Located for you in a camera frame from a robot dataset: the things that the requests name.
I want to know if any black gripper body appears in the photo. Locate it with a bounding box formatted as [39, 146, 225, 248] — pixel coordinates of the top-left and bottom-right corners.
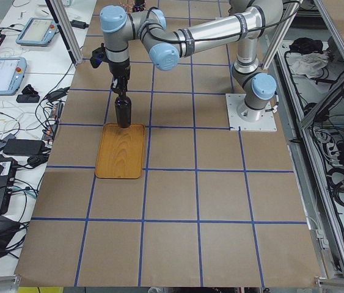
[109, 59, 131, 92]

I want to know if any dark wine bottle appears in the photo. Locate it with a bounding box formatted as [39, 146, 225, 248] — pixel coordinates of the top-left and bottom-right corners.
[114, 92, 132, 128]
[133, 0, 145, 9]

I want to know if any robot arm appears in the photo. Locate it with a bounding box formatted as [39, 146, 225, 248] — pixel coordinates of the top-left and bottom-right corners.
[91, 1, 283, 128]

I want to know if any wooden tray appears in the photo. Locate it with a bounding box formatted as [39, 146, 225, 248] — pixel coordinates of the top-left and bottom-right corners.
[95, 123, 145, 179]

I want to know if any upper teach pendant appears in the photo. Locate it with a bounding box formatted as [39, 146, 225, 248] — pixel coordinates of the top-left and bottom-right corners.
[16, 18, 57, 47]

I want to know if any teach pendant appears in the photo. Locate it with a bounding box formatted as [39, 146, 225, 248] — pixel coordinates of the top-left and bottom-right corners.
[0, 57, 27, 96]
[16, 18, 57, 47]

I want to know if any lower teach pendant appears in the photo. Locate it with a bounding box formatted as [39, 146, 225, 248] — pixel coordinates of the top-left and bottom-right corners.
[0, 57, 27, 96]

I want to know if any black power adapter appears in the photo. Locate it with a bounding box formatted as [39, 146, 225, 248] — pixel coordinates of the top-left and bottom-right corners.
[3, 139, 45, 156]

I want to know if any crumpled white cloth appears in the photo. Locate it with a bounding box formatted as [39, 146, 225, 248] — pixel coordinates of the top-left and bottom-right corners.
[290, 52, 329, 78]

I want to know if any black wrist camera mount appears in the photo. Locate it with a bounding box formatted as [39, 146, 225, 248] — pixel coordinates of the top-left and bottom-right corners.
[90, 43, 108, 68]

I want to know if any aluminium frame post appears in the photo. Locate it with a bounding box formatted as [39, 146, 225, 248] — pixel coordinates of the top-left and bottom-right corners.
[45, 0, 83, 67]

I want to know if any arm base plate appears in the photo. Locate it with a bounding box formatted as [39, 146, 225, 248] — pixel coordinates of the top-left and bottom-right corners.
[225, 93, 277, 132]

